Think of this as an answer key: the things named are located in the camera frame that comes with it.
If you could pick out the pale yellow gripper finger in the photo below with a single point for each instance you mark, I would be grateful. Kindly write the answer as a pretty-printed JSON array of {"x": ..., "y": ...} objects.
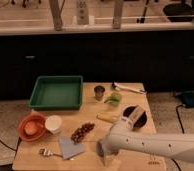
[{"x": 107, "y": 160}]

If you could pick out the orange bowl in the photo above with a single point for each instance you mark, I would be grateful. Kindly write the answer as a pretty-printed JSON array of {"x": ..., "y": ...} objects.
[{"x": 40, "y": 122}]

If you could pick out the bunch of dark grapes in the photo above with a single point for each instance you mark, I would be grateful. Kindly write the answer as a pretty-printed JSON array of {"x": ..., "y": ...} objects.
[{"x": 81, "y": 132}]

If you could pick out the blue sponge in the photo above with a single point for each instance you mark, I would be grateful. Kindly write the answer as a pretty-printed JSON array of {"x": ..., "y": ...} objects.
[{"x": 99, "y": 148}]

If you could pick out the black bowl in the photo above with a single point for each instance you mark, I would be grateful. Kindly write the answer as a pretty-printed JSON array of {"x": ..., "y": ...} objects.
[{"x": 141, "y": 120}]

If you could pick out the dark blue power box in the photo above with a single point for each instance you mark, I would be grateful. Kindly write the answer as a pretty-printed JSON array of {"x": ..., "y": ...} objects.
[{"x": 187, "y": 98}]

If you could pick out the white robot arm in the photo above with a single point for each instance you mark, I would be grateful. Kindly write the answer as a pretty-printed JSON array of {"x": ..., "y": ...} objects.
[{"x": 121, "y": 136}]

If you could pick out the small metal cup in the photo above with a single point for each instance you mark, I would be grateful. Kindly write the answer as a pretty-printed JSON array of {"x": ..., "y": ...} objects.
[{"x": 99, "y": 92}]

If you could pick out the yellow banana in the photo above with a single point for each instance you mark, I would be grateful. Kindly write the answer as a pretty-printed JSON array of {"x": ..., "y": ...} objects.
[{"x": 107, "y": 118}]

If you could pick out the orange fruit in bowl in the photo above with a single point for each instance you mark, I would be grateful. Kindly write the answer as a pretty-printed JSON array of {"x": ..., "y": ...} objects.
[{"x": 30, "y": 128}]

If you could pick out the blue-grey cloth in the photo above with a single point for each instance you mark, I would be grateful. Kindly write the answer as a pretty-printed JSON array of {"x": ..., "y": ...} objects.
[{"x": 69, "y": 149}]

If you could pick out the white cup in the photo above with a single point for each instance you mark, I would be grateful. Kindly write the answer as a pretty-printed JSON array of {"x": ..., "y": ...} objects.
[{"x": 53, "y": 124}]

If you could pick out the green plastic tray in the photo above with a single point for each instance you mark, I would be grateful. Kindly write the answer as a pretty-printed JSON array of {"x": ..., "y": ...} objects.
[{"x": 57, "y": 93}]

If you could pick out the beige block in bowl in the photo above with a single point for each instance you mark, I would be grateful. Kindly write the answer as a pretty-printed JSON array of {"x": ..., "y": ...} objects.
[{"x": 136, "y": 114}]

